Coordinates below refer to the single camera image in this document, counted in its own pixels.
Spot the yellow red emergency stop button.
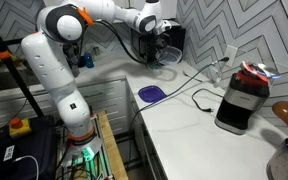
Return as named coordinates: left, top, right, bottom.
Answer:
left=8, top=117, right=32, bottom=140

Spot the white QR code label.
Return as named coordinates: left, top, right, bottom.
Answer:
left=3, top=144, right=16, bottom=163

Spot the long grey cable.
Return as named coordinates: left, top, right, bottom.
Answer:
left=127, top=56, right=231, bottom=168

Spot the purple container lid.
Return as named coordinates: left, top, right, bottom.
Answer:
left=138, top=85, right=168, bottom=104

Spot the brown wooden spoon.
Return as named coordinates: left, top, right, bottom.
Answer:
left=272, top=100, right=288, bottom=140

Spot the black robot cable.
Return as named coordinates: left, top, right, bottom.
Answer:
left=93, top=20, right=150, bottom=65

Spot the white upper cabinet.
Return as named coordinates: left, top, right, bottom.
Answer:
left=127, top=0, right=178, bottom=21

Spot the white wall outlet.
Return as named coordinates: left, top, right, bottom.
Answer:
left=223, top=44, right=239, bottom=68

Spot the black power cord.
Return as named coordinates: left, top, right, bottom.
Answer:
left=191, top=88, right=226, bottom=114

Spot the black bag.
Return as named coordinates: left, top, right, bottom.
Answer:
left=0, top=115, right=59, bottom=180

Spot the white drawer cabinet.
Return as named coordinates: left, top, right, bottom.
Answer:
left=0, top=77, right=132, bottom=136

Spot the black silver blender base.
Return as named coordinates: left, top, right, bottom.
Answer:
left=214, top=70, right=271, bottom=136

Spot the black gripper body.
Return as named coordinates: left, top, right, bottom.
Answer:
left=148, top=33, right=171, bottom=53

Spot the white charging cable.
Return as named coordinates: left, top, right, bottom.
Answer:
left=13, top=154, right=40, bottom=180

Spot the red white spatula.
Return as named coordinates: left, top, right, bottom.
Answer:
left=239, top=60, right=270, bottom=83

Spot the blue bottle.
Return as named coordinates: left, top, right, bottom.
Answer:
left=83, top=52, right=95, bottom=69

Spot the orange pole clamp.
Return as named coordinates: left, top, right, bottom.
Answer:
left=0, top=50, right=12, bottom=62

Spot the black tripod pole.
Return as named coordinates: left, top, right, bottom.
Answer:
left=0, top=15, right=46, bottom=118

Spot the silver blue spoon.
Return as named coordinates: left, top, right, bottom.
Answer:
left=253, top=63, right=282, bottom=80

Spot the orange cable clip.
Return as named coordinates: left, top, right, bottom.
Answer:
left=76, top=6, right=95, bottom=27

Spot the wooden board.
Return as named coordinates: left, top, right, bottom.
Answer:
left=97, top=110, right=129, bottom=180

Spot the dark grey appliance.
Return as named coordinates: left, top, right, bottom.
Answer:
left=62, top=43, right=83, bottom=79

